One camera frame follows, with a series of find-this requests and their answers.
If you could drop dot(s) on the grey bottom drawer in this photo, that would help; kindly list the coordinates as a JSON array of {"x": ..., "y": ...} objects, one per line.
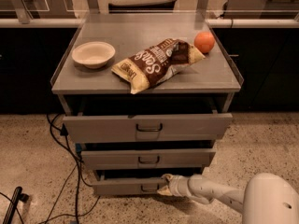
[{"x": 135, "y": 181}]

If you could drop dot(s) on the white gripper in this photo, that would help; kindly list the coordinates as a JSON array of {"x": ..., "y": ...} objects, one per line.
[{"x": 177, "y": 186}]

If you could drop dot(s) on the grey metal post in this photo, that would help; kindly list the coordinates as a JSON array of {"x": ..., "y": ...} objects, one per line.
[{"x": 21, "y": 11}]

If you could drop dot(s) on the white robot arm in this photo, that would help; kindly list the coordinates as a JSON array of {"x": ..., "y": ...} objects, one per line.
[{"x": 266, "y": 199}]

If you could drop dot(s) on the dark chair back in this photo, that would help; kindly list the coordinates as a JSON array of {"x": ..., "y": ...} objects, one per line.
[{"x": 152, "y": 7}]

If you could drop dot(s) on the white horizontal rail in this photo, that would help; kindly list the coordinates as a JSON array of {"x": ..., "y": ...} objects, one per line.
[{"x": 213, "y": 23}]

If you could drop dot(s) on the grey top drawer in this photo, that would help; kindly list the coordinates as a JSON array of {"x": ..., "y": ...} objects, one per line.
[{"x": 146, "y": 128}]

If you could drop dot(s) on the black stand leg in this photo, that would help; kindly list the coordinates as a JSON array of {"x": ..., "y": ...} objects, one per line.
[{"x": 18, "y": 196}]

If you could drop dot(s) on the grey drawer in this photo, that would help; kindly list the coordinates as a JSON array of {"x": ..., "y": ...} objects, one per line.
[
  {"x": 146, "y": 128},
  {"x": 147, "y": 159},
  {"x": 135, "y": 181}
]

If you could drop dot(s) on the grey middle drawer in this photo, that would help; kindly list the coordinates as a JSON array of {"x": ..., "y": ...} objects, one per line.
[{"x": 147, "y": 159}]

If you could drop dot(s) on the brown yellow chip bag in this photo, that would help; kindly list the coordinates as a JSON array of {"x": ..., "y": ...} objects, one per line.
[{"x": 156, "y": 64}]

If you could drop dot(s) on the white paper bowl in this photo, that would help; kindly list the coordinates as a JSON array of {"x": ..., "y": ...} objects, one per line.
[{"x": 94, "y": 54}]

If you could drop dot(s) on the orange fruit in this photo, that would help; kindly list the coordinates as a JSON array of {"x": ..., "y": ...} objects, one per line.
[{"x": 204, "y": 41}]

